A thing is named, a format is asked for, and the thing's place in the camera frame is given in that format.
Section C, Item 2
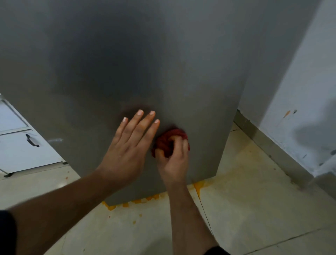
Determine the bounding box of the person's right hand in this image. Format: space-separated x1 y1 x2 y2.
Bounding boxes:
154 136 190 185

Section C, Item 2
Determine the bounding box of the person's left hand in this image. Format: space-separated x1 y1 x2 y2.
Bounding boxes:
96 109 161 190

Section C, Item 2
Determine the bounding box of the red cloth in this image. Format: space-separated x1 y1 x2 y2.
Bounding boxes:
151 127 191 159

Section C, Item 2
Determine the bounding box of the silver refrigerator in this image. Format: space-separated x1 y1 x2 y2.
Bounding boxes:
0 0 324 207

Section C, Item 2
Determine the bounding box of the person's left forearm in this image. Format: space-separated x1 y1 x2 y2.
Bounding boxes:
0 168 124 255

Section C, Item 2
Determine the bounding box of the person's right forearm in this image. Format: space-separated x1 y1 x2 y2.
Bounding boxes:
165 180 232 255

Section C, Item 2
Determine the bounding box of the small white marble table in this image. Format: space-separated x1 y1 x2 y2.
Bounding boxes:
0 93 68 178

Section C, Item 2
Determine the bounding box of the dark cabinet door handle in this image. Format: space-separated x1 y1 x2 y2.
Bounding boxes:
25 133 40 148

